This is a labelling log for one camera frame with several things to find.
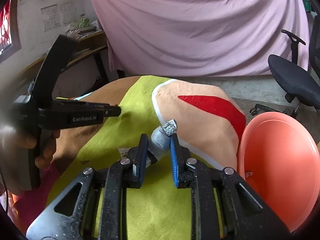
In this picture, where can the grey wrapper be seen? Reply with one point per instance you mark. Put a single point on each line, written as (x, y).
(159, 142)

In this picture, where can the colourful patchwork blanket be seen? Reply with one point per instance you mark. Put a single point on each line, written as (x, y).
(210, 124)

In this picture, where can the pink hanging sheet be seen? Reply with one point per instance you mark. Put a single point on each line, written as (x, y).
(201, 37)

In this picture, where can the wooden wall shelf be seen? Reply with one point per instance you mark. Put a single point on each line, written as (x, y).
(89, 46)

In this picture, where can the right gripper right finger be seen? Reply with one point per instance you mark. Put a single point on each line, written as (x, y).
(223, 205)

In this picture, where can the pink plastic basin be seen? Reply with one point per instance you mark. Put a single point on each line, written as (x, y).
(280, 161)

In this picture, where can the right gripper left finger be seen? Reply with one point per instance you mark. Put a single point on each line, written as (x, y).
(93, 196)

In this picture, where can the person's left hand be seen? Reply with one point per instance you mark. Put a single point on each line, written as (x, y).
(14, 142)

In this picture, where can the black office chair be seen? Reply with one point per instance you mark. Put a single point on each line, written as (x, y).
(294, 80)

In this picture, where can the green wall basket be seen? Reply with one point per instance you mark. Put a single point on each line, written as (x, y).
(307, 6)

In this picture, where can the pile of papers on shelf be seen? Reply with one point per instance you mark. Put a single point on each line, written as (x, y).
(82, 28)

